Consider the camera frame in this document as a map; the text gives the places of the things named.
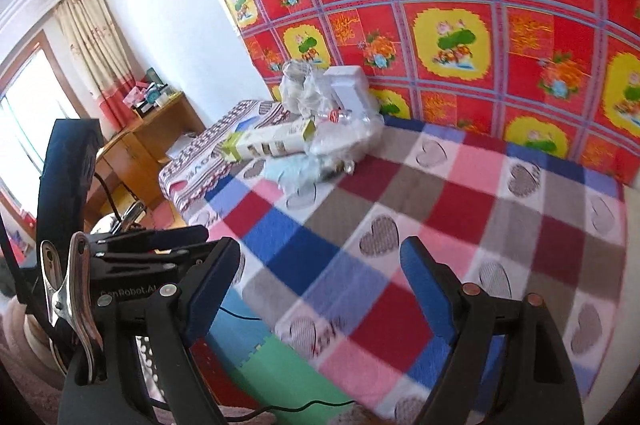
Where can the pink box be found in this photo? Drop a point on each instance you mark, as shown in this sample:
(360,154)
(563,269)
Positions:
(134,96)

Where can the window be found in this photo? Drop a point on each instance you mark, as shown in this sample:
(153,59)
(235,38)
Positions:
(25,115)

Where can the teal box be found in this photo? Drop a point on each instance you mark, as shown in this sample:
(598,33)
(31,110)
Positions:
(157,92)

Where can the white paper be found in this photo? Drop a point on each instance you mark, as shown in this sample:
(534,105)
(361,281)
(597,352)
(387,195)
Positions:
(182,145)

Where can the blue face mask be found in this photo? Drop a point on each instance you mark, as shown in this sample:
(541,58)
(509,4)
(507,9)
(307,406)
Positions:
(295,170)

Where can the red floral wall cloth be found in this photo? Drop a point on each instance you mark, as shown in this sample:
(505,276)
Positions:
(450,5)

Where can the crumpled white plastic bag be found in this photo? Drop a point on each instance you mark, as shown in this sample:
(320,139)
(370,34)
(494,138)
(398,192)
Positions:
(300,85)

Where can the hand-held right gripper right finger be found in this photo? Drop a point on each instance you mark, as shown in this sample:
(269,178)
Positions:
(425,290)

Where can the brown patterned heart blanket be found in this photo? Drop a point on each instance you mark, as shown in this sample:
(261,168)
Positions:
(190,165)

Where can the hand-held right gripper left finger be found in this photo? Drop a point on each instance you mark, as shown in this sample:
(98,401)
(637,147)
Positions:
(210,295)

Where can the beige curtain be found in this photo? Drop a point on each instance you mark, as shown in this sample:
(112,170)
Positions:
(95,55)

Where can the clear plastic bag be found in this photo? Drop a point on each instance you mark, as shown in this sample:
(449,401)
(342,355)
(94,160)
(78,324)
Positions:
(345,140)

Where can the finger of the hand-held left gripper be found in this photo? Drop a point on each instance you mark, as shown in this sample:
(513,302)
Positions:
(150,261)
(165,235)

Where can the clear plastic bottle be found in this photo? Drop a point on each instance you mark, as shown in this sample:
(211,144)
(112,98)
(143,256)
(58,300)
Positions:
(335,117)

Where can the white foam packing tray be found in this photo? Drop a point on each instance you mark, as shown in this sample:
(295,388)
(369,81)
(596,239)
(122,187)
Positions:
(350,85)

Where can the wooden desk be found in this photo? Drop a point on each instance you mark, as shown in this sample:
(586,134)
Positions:
(150,145)

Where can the plaid heart blanket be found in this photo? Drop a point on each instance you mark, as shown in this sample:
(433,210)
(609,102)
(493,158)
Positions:
(400,185)

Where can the white green cardboard box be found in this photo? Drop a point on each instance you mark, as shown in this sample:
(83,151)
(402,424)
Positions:
(270,142)

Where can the colourful foam puzzle mat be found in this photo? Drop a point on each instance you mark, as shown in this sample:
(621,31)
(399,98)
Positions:
(280,370)

